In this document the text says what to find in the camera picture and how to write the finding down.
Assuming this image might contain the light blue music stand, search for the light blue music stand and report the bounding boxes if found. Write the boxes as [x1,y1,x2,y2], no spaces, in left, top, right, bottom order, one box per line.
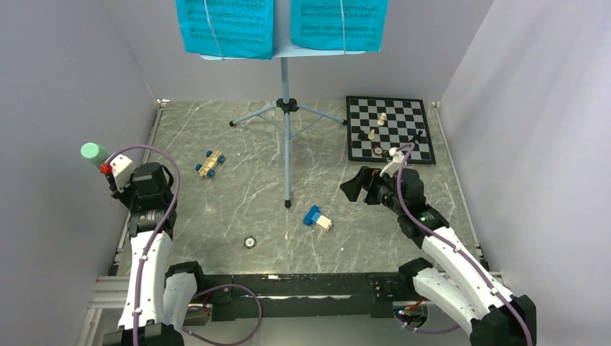
[230,1,361,208]

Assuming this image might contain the blue sheet music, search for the blue sheet music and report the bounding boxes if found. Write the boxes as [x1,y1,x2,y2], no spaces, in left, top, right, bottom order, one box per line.
[290,0,388,53]
[175,0,275,60]

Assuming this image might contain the cream chess piece standing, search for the cream chess piece standing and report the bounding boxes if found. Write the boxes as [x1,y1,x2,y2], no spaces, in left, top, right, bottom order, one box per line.
[377,112,388,128]

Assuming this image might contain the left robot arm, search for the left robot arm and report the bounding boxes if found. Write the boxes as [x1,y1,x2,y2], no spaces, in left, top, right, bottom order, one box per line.
[100,155,208,345]

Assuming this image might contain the black chess piece lying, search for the black chess piece lying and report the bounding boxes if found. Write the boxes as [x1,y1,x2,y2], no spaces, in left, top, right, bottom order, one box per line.
[357,132,370,141]

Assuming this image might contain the blue white toy brick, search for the blue white toy brick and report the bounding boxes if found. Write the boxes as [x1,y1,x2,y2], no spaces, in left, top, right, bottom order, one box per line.
[303,205,332,231]

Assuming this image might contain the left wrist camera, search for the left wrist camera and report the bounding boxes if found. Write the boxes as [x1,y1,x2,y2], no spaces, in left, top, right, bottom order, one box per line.
[100,154,135,192]

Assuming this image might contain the blue white poker chip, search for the blue white poker chip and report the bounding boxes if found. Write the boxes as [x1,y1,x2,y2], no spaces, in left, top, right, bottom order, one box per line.
[244,236,257,249]

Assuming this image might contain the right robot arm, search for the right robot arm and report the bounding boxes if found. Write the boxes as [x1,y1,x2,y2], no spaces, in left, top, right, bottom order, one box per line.
[340,167,537,345]

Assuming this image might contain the black base frame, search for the black base frame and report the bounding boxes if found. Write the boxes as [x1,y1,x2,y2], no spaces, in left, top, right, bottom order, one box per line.
[190,272,420,321]

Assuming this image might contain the left blue sheet music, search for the left blue sheet music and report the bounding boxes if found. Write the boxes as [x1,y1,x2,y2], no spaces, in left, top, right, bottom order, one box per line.
[175,0,275,60]

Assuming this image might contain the black white chessboard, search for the black white chessboard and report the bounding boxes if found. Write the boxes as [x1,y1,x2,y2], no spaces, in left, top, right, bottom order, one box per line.
[346,96,436,164]

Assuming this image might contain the green toy microphone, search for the green toy microphone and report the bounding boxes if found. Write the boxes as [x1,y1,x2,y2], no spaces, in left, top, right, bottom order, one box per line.
[80,142,111,169]

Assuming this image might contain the beige toy cart blue wheels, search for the beige toy cart blue wheels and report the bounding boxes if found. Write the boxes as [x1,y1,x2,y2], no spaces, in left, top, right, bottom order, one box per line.
[195,150,226,178]

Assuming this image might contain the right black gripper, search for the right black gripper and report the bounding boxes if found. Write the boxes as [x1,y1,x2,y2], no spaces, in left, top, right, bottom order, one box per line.
[340,166,406,216]

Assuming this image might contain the right blue sheet music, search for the right blue sheet music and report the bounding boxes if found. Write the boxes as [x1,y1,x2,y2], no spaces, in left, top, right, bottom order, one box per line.
[290,0,388,53]

